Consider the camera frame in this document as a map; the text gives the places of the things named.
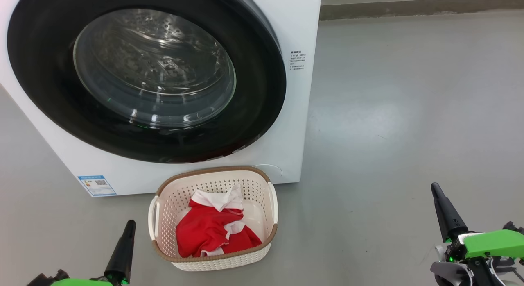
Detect cream perforated laundry basket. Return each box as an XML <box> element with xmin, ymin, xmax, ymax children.
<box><xmin>148</xmin><ymin>166</ymin><xmax>279</xmax><ymax>272</ymax></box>

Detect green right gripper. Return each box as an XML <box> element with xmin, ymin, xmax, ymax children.
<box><xmin>431</xmin><ymin>182</ymin><xmax>524</xmax><ymax>263</ymax></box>

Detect red and white garment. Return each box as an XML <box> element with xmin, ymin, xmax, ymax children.
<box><xmin>175</xmin><ymin>184</ymin><xmax>262</xmax><ymax>259</ymax></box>

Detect small printed text label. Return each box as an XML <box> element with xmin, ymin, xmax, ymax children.
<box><xmin>290</xmin><ymin>50</ymin><xmax>307</xmax><ymax>71</ymax></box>

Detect white Hisense washing machine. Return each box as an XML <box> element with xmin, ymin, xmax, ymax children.
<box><xmin>0</xmin><ymin>0</ymin><xmax>323</xmax><ymax>197</ymax></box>

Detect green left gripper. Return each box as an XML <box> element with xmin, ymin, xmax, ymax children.
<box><xmin>27</xmin><ymin>220</ymin><xmax>137</xmax><ymax>286</ymax></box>

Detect blue energy label sticker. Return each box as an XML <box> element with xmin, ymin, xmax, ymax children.
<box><xmin>78</xmin><ymin>175</ymin><xmax>117</xmax><ymax>197</ymax></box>

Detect round white filter cover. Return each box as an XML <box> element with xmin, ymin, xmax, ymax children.
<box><xmin>253</xmin><ymin>163</ymin><xmax>283</xmax><ymax>183</ymax></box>

